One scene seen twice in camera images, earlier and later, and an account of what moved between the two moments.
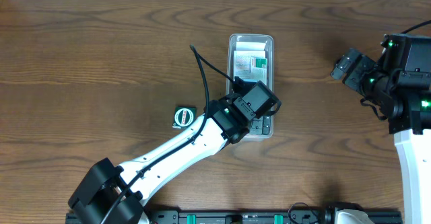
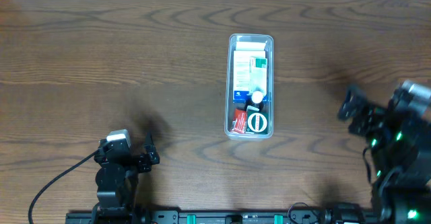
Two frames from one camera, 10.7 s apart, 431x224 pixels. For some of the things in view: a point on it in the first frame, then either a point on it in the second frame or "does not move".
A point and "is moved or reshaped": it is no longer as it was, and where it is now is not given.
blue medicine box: [242, 64] does not move
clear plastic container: [251, 58] does not move
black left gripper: [270, 112] to [141, 162]
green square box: [184, 116] is moved or reshaped
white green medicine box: [258, 66] does not move
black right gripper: [352, 70] to [372, 115]
